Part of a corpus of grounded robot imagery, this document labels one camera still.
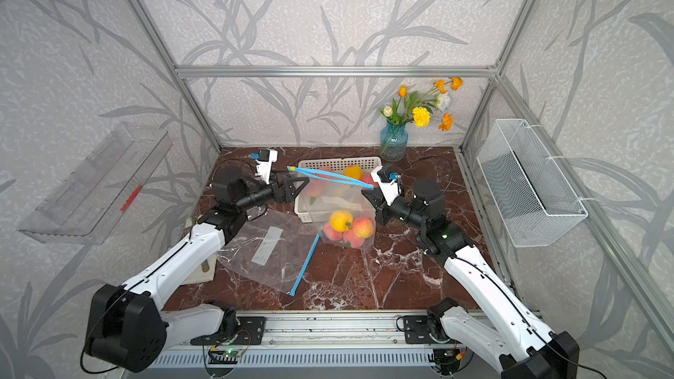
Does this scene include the white plastic fruit basket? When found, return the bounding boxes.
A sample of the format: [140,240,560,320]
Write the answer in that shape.
[294,156,382,224]

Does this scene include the clear zip-top bag blue zipper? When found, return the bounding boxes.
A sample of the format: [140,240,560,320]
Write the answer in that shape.
[288,166,377,250]

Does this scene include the pink peach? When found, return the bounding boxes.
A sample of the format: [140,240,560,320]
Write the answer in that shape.
[352,217,375,240]
[321,222,343,242]
[342,230,365,248]

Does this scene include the yellow peach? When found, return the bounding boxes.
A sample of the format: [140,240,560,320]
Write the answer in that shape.
[344,165,363,181]
[329,210,354,233]

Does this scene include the pink peach bottom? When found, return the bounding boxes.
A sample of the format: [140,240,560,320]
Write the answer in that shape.
[342,230,365,248]

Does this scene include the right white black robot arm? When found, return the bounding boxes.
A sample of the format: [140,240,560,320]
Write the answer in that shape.
[362,178,580,378]

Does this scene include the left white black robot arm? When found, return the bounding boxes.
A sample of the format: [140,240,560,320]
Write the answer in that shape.
[82,167,310,373]

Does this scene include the blue glass vase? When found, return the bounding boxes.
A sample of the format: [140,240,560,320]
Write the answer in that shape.
[379,122,408,162]

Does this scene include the orange yellow artificial flowers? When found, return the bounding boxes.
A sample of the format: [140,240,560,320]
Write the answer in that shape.
[380,77,464,132]

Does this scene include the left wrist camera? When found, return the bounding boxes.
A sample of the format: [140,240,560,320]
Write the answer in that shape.
[250,149,278,184]

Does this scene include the white wire mesh basket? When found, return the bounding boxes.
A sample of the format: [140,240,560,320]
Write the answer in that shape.
[477,119,588,248]

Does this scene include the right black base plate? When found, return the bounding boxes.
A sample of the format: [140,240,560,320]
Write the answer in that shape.
[400,315,449,345]

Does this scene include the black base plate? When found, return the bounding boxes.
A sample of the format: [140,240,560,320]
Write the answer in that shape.
[190,317,266,347]
[400,315,449,345]

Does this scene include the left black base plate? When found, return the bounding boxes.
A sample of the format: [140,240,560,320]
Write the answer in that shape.
[190,317,266,347]

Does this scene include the clear plastic wall shelf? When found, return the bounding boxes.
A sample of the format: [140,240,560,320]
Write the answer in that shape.
[18,123,173,245]

